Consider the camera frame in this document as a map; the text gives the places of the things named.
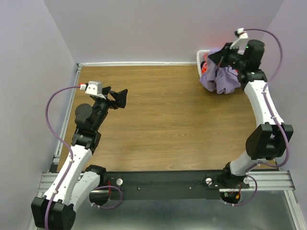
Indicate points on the aluminium frame rail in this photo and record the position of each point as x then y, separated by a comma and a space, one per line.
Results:
269, 180

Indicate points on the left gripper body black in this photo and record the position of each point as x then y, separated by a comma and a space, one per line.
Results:
102, 101

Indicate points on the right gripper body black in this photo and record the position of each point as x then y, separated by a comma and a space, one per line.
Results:
235, 60

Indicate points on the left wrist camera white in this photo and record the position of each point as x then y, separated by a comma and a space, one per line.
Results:
93, 88

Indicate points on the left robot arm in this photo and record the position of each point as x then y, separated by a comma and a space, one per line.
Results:
56, 209

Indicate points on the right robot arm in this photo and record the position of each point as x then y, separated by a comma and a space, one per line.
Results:
271, 137

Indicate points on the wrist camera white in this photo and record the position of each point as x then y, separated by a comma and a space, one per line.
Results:
241, 36
93, 88

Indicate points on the orange t shirt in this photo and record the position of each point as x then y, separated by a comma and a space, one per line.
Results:
204, 67

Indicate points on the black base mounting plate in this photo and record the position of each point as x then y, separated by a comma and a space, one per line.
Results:
115, 193

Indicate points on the pink t shirt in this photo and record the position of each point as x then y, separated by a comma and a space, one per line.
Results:
205, 57

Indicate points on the white plastic laundry basket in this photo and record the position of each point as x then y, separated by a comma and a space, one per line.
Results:
208, 78

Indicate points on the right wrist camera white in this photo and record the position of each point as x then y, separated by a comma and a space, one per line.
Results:
241, 36

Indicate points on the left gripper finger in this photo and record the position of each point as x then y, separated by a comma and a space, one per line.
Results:
106, 90
120, 98

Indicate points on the purple t shirt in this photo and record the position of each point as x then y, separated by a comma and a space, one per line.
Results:
226, 80

